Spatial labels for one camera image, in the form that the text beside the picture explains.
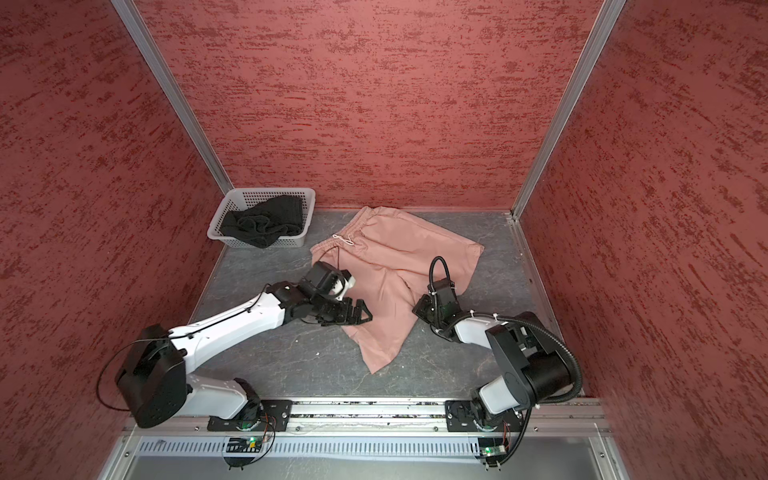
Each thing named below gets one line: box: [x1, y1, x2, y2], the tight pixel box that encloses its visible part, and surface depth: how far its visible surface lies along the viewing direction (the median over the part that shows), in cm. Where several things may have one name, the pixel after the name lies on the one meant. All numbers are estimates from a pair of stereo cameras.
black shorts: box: [219, 195, 303, 249], surface depth 108 cm
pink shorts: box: [310, 206, 485, 375], surface depth 105 cm
